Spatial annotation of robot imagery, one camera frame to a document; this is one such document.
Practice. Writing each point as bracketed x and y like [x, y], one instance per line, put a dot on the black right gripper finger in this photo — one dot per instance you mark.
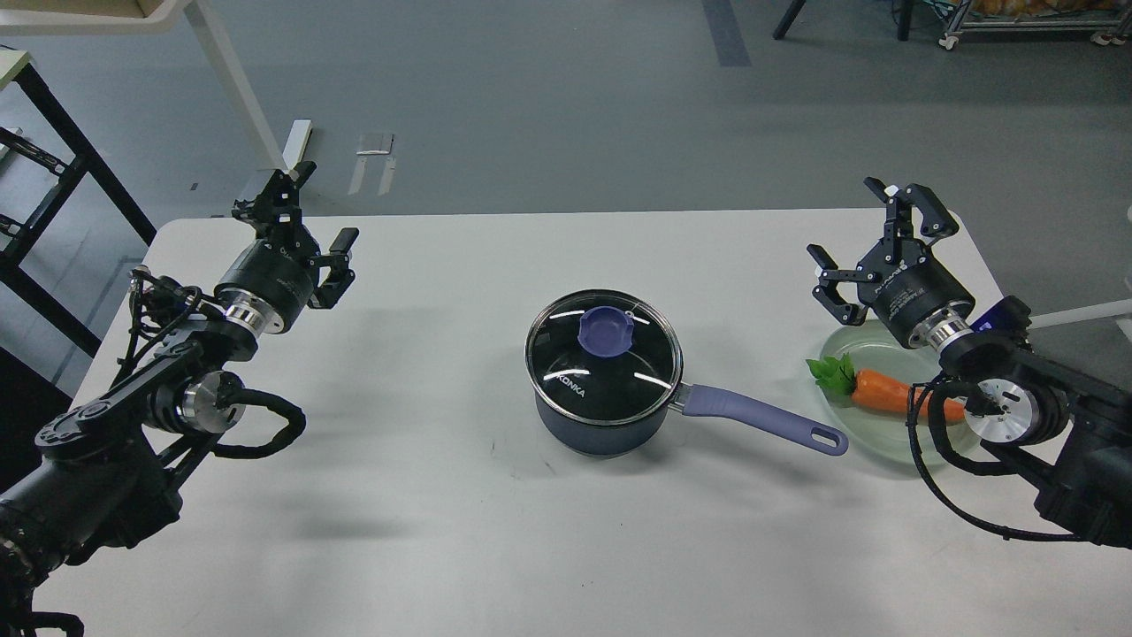
[830, 276]
[915, 218]

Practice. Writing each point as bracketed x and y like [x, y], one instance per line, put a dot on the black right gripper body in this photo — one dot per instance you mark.
[909, 285]

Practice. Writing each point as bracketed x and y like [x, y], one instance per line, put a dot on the clear green glass plate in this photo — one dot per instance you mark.
[881, 435]

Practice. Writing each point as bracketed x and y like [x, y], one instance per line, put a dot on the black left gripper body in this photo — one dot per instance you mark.
[278, 268]

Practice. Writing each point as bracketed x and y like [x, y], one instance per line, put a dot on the orange toy carrot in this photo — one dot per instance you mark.
[844, 384]

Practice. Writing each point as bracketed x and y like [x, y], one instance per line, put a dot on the blue saucepan with handle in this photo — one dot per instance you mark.
[694, 401]

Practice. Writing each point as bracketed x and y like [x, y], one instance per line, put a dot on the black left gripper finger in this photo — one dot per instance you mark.
[270, 201]
[331, 272]

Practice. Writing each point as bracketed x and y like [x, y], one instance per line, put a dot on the white desk frame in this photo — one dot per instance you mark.
[163, 87]

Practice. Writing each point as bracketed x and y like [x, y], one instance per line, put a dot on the glass pot lid blue knob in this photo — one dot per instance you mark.
[603, 357]

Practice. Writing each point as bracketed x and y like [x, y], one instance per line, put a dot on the wheeled metal cart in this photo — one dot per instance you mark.
[1106, 22]

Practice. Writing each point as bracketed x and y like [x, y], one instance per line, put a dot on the black metal rack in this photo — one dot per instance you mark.
[86, 162]

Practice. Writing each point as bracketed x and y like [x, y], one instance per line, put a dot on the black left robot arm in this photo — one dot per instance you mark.
[112, 468]

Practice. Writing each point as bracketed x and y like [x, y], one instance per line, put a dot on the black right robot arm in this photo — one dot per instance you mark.
[996, 408]

